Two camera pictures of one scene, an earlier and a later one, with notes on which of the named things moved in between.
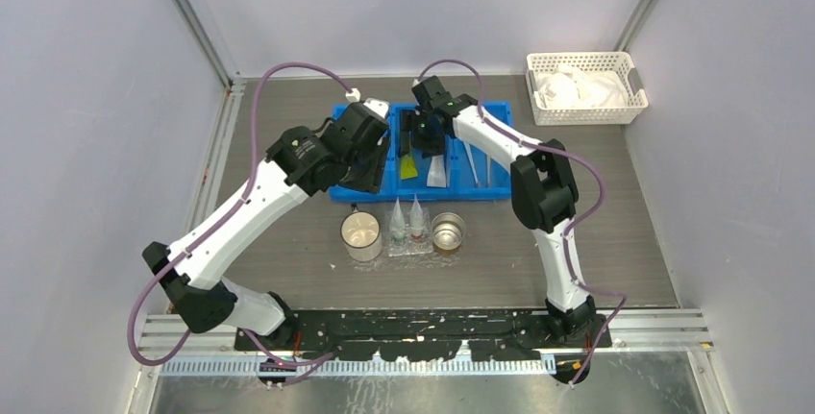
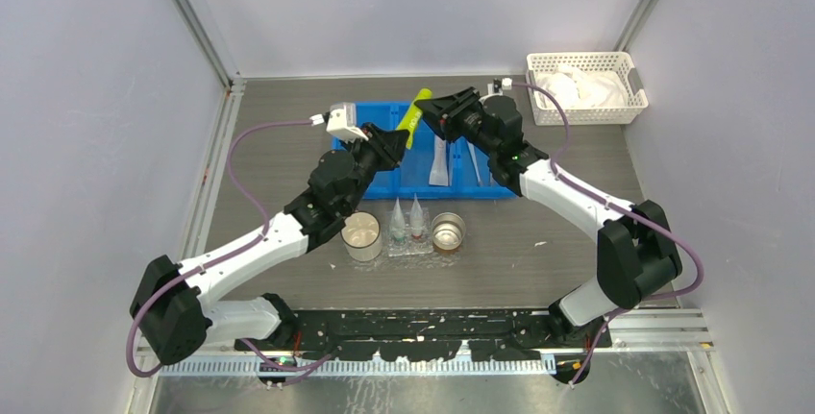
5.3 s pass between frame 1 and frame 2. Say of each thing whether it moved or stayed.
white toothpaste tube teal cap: stayed
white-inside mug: stayed
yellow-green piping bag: moved
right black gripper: moved
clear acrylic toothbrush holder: stayed
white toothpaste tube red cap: stayed
